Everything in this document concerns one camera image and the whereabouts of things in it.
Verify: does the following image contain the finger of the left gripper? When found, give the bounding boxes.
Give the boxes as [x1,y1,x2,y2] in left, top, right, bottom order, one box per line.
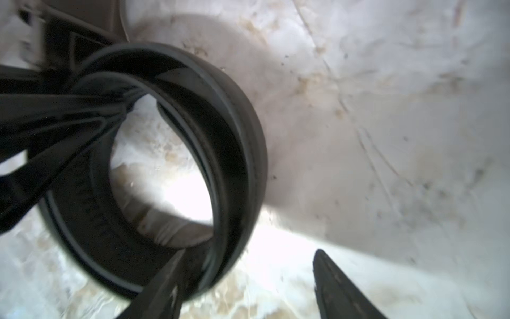
[1,119,120,234]

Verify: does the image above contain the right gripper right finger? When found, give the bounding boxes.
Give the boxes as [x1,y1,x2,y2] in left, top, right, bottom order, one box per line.
[313,249,386,319]

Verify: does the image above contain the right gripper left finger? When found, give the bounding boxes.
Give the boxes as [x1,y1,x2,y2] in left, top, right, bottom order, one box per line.
[117,250,186,319]

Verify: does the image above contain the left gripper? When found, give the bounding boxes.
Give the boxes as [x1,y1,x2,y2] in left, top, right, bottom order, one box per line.
[1,0,129,160]

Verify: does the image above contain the black belt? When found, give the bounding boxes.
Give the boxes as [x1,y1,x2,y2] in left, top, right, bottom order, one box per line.
[39,43,268,299]

